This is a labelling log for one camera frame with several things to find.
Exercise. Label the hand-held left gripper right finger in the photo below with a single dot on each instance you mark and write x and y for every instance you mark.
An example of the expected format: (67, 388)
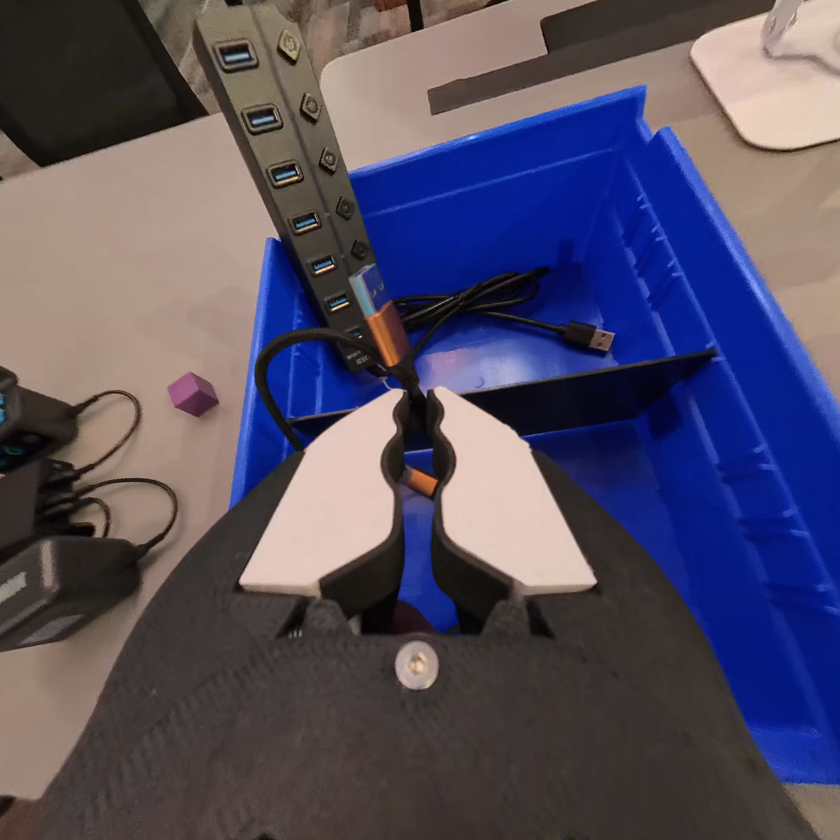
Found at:
(505, 512)

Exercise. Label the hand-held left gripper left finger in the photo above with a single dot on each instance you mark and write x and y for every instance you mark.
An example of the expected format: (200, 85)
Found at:
(315, 512)

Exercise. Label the blue plastic bin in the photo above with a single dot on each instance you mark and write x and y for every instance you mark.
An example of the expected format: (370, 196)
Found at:
(722, 459)

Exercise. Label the black multi-port USB hub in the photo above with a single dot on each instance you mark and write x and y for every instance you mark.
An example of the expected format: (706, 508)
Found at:
(289, 131)

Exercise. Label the black plastic bin divider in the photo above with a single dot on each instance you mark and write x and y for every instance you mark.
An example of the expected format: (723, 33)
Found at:
(558, 394)

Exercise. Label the purple cube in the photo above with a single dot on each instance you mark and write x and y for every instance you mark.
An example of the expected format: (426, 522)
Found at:
(192, 394)

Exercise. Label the black power adapter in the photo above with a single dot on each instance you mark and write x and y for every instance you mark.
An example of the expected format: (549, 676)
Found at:
(65, 590)

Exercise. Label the black adapter block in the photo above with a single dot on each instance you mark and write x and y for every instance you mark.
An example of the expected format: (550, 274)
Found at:
(26, 505)

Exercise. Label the black device with blue lights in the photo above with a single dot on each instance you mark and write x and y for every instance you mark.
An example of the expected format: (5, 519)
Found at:
(39, 413)

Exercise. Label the black chair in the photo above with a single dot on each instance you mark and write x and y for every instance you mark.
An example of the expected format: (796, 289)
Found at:
(79, 79)

